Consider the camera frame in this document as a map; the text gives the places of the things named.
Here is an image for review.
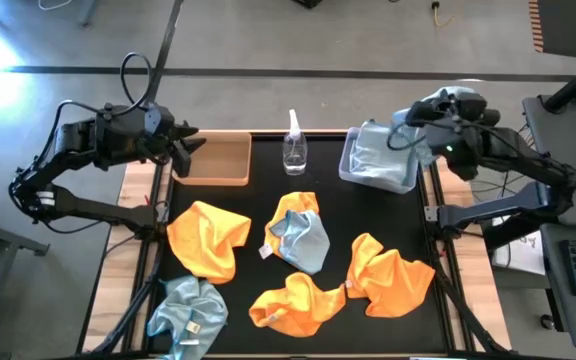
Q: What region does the yellow cable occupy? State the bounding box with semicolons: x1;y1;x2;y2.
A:
430;1;457;29

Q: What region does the black mat with striped edge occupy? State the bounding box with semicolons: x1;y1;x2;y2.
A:
527;0;576;60

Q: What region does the grey metal cart frame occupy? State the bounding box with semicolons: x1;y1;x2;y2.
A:
0;199;52;360

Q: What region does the pale blue plastic basket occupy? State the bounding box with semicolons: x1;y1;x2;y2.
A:
338;126;420;195

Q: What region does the white paper sheet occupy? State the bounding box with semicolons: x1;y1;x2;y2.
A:
491;229;548;277

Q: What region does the black table mat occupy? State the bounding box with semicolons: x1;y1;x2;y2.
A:
150;132;450;356

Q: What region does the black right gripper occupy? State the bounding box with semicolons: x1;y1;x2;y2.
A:
406;93;500;132

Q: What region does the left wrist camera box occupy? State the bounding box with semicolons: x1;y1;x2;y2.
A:
143;105;164;135

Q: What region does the light blue microfiber towel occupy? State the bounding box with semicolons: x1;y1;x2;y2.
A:
350;85;477;189
146;274;230;360
269;208;331;276

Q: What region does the black diagonal frame strut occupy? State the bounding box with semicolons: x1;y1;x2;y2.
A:
90;272;167;357
432;269;507;356

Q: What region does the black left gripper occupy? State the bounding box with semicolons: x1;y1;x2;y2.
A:
130;103;208;179

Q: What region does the black pole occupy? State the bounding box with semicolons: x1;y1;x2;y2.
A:
542;52;576;114

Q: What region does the clear spray bottle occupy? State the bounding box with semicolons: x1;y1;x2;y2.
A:
282;108;309;177

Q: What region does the orange microfiber towel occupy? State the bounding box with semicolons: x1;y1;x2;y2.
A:
248;271;348;339
345;232;437;319
258;191;321;260
166;200;253;285

